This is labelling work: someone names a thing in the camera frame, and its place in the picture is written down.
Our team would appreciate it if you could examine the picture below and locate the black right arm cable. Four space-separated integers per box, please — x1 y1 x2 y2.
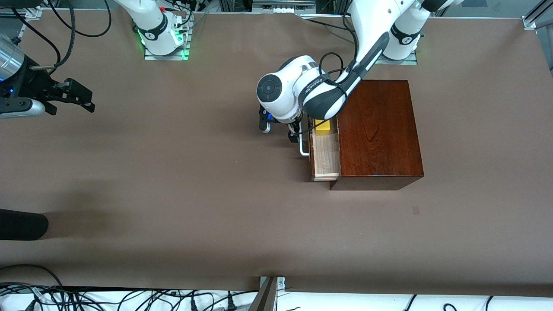
10 0 112 70

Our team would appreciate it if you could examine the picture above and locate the aluminium frame corner bracket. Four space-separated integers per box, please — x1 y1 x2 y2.
522 0 553 31

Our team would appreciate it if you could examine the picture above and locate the black rounded object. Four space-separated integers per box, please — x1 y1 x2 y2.
0 209 49 241

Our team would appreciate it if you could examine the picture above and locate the aluminium profile post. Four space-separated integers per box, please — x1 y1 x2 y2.
248 276 286 311

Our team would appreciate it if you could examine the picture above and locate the aluminium table edge rail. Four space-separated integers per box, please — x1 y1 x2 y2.
0 12 43 44

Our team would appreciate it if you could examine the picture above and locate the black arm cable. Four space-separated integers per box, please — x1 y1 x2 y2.
297 13 360 131
10 0 112 70

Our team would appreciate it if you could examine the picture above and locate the black base cable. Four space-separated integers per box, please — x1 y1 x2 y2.
302 16 353 32

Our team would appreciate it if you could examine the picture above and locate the dark brown wooden cabinet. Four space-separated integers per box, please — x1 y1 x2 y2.
330 79 425 191

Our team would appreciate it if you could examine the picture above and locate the silver equipment box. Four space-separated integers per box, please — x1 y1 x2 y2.
252 0 317 13

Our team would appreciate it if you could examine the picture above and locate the brown table cover sheet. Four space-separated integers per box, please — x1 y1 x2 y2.
0 10 553 298

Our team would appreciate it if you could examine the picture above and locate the light wood drawer with handle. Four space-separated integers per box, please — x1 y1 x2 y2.
299 119 342 182

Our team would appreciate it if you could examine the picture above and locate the black looped cable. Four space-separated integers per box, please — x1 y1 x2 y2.
0 263 65 290

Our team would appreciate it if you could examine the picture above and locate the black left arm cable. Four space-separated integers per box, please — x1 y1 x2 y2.
297 13 360 131

